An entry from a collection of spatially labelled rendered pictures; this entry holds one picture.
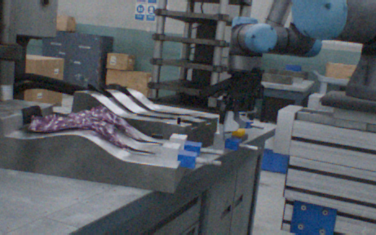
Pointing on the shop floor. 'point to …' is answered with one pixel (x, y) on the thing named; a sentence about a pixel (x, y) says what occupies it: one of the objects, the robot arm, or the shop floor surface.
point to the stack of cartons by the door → (126, 73)
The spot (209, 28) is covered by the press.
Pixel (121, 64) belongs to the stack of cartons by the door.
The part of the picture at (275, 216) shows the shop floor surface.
